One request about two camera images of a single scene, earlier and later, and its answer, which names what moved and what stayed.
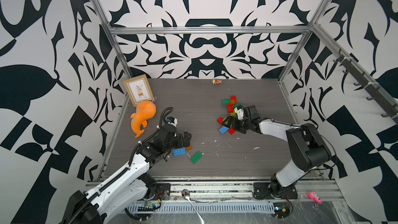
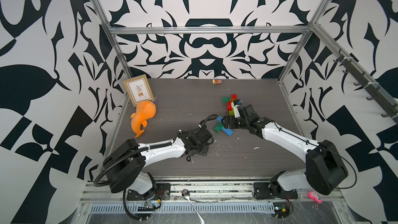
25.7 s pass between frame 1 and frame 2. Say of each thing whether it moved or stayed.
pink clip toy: stayed
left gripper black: moved
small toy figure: stayed
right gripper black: stayed
